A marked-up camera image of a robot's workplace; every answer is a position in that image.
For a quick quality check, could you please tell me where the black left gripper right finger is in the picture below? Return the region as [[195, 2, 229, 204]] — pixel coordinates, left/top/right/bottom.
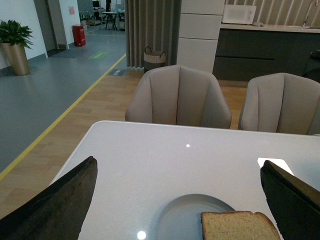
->
[[260, 160, 320, 240]]

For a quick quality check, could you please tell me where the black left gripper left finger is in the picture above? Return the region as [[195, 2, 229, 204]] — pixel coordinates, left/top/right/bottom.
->
[[0, 156, 98, 240]]

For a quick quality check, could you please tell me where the brown bread slice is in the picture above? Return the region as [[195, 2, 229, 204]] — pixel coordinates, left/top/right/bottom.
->
[[200, 211, 280, 240]]

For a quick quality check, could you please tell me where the blue round plate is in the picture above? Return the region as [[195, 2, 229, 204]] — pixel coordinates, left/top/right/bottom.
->
[[155, 194, 234, 240]]

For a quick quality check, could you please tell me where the beige right chair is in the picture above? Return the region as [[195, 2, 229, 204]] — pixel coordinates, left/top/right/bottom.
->
[[238, 72, 320, 136]]

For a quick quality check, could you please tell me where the beige chair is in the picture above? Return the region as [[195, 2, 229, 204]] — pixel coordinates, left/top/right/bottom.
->
[[238, 72, 320, 136], [125, 65, 232, 129]]

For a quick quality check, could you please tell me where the beige left chair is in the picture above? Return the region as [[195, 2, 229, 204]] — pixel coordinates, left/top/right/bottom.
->
[[125, 65, 232, 129]]

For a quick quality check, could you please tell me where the dark kitchen counter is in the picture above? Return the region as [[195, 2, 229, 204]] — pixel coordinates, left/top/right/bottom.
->
[[213, 26, 320, 81]]

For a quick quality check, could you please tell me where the woven laundry basket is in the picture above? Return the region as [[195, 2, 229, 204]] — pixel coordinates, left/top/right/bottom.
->
[[143, 46, 167, 73]]

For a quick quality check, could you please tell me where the green potted plant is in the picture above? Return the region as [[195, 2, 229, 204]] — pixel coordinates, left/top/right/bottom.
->
[[0, 20, 33, 76]]

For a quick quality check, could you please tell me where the red bin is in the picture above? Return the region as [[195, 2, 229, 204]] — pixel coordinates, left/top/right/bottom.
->
[[72, 24, 86, 47]]

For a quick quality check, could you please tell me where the white microwave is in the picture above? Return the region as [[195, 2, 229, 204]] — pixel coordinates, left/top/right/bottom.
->
[[221, 4, 257, 25]]

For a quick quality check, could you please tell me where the white tall cabinet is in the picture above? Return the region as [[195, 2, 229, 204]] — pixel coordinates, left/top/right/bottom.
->
[[176, 0, 225, 73]]

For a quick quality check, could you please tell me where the grey curtain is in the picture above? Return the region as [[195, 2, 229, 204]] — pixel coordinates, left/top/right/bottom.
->
[[124, 0, 182, 68]]

